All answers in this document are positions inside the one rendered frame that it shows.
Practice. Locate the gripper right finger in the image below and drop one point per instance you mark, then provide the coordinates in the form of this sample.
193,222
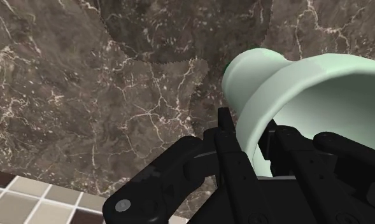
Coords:
330,167

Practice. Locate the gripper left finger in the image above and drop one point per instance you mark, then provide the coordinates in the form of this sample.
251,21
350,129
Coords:
174,173

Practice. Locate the pale green cup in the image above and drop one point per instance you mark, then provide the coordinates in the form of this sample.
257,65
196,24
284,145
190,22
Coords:
299,90

